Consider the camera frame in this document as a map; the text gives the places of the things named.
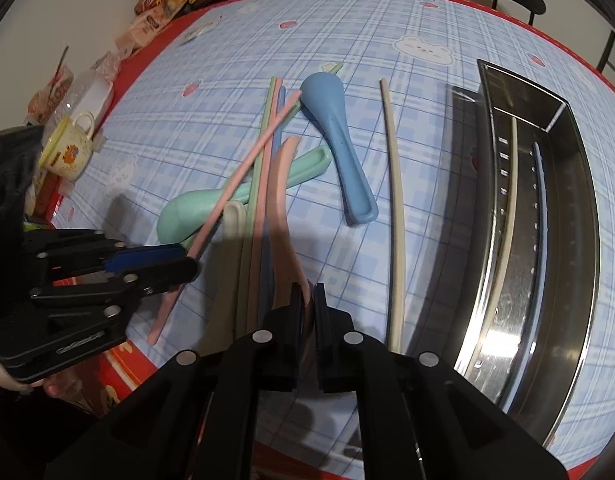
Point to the pink chopstick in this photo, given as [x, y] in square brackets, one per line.
[259, 250]
[247, 162]

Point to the stainless steel utensil tray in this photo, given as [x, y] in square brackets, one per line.
[572, 260]

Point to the blue spoon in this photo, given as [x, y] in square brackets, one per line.
[332, 115]

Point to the pink spoon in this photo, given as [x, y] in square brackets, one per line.
[280, 200]

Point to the green chopstick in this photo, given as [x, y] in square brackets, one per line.
[262, 130]
[336, 66]

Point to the red instant noodle bag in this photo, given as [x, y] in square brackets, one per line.
[47, 100]

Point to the blue plaid tablecloth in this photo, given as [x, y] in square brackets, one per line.
[427, 30]

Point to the person's left hand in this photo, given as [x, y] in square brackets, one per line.
[62, 388]

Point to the blue chopstick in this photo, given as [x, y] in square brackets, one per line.
[279, 125]
[541, 200]

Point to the cream tote bag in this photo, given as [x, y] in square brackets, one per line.
[70, 150]

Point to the beige spoon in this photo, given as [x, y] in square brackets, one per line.
[230, 260]

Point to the clear plastic container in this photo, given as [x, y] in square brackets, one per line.
[90, 92]

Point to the beige chopstick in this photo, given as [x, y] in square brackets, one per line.
[396, 200]
[505, 220]

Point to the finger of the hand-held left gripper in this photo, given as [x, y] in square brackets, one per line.
[167, 275]
[142, 257]

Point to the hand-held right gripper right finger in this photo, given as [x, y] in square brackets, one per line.
[321, 312]

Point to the pink white packet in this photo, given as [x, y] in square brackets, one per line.
[140, 32]

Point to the green spoon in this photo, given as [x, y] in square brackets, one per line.
[180, 215]

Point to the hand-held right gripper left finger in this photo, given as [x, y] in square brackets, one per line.
[298, 312]

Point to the black chair frame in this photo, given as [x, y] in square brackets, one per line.
[609, 52]

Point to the small clear packet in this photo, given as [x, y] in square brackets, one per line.
[202, 30]

